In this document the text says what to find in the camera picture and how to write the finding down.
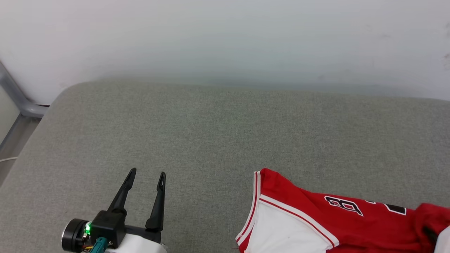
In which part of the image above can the red and white basketball jersey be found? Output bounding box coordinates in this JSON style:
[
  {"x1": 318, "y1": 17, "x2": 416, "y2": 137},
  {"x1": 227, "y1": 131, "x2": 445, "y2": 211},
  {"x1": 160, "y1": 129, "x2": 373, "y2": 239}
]
[{"x1": 235, "y1": 168, "x2": 450, "y2": 253}]

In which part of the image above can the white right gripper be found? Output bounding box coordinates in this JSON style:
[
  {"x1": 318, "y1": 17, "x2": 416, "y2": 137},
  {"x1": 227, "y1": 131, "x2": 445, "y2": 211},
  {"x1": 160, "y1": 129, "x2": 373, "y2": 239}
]
[{"x1": 434, "y1": 226, "x2": 450, "y2": 253}]

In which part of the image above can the teal camera connector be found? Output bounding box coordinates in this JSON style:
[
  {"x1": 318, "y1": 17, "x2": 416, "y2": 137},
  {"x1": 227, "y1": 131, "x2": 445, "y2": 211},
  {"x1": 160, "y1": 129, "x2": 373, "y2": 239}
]
[{"x1": 91, "y1": 237, "x2": 108, "y2": 253}]

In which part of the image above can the grey metal frame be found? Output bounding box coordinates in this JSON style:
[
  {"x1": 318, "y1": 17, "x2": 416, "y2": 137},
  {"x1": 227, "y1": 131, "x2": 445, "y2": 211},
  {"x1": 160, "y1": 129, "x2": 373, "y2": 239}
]
[{"x1": 0, "y1": 61, "x2": 49, "y2": 153}]

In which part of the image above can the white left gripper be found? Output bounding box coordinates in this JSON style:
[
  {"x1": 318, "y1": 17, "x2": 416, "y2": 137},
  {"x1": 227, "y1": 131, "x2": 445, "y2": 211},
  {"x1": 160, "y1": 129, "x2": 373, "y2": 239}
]
[{"x1": 105, "y1": 168, "x2": 168, "y2": 253}]

